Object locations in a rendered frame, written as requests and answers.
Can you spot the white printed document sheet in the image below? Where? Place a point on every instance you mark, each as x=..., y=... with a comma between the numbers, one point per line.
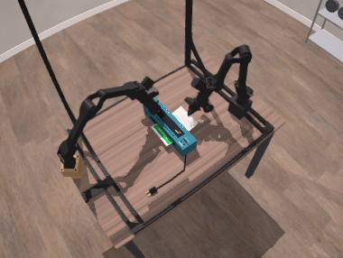
x=187, y=121

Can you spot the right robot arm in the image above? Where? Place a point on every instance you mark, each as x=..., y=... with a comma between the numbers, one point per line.
x=88, y=108

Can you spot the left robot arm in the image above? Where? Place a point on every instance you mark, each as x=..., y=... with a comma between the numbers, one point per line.
x=217, y=81

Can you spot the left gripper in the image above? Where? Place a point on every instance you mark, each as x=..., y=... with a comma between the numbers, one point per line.
x=193, y=107

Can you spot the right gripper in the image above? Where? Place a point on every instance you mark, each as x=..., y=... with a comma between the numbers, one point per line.
x=152, y=107

